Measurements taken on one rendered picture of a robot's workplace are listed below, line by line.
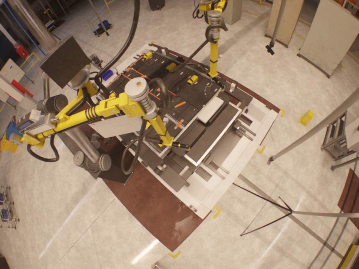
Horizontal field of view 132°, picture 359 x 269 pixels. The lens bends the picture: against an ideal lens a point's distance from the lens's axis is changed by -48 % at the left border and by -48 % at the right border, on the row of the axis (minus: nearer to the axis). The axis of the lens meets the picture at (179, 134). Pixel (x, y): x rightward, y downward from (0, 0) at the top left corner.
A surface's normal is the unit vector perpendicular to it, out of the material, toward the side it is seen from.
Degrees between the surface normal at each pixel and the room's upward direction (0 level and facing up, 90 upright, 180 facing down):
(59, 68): 90
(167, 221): 0
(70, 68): 90
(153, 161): 0
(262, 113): 0
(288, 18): 90
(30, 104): 90
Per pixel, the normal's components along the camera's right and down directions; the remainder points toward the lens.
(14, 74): 0.81, 0.49
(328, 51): -0.66, 0.72
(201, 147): -0.14, -0.37
